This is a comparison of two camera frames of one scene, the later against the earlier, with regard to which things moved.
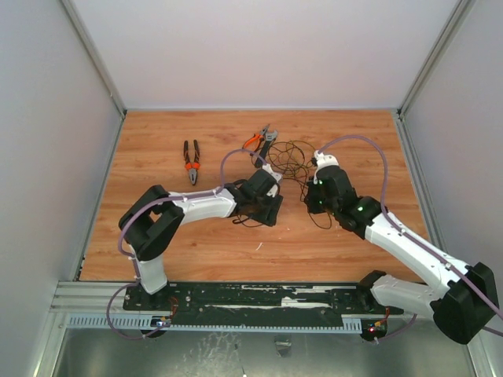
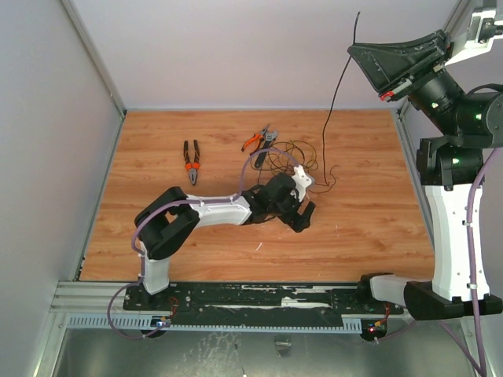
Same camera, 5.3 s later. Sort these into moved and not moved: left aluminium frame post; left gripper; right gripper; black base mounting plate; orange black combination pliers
Moved: left gripper; right gripper
Not moved: left aluminium frame post; black base mounting plate; orange black combination pliers
